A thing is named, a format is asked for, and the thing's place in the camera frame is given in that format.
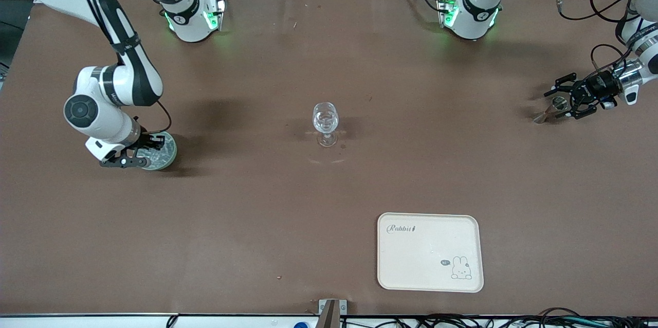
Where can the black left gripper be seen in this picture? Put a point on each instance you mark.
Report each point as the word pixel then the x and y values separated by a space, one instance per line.
pixel 599 84

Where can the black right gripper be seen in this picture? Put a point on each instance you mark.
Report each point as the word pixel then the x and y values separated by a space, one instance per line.
pixel 147 140

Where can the metal jigger cup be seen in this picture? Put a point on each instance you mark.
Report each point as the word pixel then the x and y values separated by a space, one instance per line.
pixel 558 104

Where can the clear ice cubes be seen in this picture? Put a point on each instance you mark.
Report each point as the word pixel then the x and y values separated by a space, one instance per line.
pixel 163 153

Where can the clear wine glass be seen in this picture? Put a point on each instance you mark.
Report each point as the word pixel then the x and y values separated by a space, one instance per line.
pixel 325 120

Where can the green round bowl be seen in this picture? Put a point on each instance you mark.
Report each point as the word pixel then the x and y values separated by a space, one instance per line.
pixel 172 156

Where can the brown table mat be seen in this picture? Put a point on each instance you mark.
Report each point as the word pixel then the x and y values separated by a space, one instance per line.
pixel 257 215

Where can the cream rabbit print tray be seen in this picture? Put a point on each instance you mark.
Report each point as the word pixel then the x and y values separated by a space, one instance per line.
pixel 411 261

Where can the blue cap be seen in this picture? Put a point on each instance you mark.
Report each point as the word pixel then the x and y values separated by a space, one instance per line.
pixel 301 325

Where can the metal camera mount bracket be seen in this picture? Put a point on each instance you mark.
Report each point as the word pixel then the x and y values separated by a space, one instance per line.
pixel 331 312

